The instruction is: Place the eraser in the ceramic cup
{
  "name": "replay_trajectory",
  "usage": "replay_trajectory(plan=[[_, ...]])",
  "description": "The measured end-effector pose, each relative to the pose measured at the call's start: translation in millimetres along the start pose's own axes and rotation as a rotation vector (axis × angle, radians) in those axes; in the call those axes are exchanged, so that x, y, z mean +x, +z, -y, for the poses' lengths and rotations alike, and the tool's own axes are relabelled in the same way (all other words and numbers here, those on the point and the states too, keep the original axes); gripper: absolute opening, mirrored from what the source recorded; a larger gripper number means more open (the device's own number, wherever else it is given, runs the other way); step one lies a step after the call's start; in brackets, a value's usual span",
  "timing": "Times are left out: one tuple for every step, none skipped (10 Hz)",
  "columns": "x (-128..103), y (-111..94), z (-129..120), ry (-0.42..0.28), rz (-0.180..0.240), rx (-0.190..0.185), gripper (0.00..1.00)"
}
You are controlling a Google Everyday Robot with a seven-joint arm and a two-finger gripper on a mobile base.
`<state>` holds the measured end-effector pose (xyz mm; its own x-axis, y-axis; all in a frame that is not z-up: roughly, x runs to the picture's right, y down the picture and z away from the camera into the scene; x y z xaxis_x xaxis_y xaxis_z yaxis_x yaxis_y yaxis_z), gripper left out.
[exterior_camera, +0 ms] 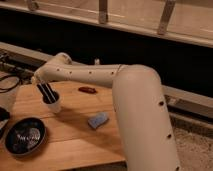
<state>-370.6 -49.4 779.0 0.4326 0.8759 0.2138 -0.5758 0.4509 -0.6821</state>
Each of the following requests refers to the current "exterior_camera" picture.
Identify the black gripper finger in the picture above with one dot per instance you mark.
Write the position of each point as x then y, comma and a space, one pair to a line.
50, 91
45, 92

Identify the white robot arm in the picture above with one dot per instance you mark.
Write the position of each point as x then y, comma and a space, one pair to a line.
143, 120

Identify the white ceramic cup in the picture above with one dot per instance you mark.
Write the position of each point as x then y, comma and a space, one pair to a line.
54, 107

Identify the dark red small object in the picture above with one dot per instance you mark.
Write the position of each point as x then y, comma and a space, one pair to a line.
87, 90

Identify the black round bowl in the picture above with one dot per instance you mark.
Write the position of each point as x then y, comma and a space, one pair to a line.
25, 136

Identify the dark object at left edge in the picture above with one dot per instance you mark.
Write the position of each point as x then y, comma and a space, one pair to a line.
4, 118

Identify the metal bracket middle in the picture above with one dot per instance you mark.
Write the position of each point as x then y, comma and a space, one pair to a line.
103, 11

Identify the metal bracket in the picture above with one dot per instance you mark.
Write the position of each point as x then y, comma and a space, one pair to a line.
103, 11
165, 17

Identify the metal bracket right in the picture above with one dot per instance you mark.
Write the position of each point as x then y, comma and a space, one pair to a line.
165, 17

